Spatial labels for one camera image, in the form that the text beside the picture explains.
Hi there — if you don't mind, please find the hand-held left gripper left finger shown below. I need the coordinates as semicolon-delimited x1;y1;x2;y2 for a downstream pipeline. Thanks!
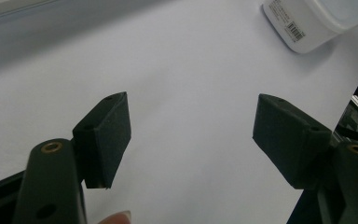
72;91;132;190

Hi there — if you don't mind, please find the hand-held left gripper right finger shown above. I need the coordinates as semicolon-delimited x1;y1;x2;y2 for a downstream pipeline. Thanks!
252;93;334;190

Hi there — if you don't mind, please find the white plastic container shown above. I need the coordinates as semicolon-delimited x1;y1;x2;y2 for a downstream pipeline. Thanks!
262;0;358;55

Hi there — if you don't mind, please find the black cable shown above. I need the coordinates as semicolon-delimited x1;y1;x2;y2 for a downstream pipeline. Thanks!
335;123;358;147

